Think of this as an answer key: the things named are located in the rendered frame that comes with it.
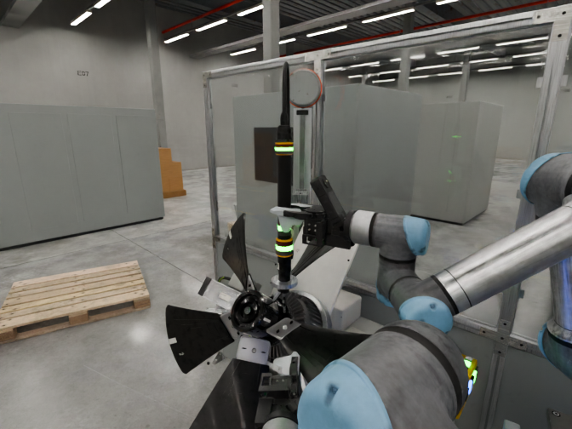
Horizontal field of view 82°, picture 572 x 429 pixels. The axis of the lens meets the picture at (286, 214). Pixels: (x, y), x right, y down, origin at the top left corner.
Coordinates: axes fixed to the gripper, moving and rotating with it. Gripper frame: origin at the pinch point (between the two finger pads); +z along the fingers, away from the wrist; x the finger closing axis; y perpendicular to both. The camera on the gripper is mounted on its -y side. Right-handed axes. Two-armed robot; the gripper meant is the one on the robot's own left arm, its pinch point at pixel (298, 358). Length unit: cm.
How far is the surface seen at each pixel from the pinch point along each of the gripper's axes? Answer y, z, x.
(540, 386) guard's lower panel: -79, 34, 42
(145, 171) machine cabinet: 301, 510, -17
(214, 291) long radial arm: 34, 43, 2
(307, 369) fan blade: -2.3, -3.3, 0.5
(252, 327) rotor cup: 12.3, 8.3, -4.0
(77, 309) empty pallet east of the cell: 215, 181, 77
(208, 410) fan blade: 24.6, -1.1, 13.2
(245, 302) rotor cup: 14.9, 14.8, -8.0
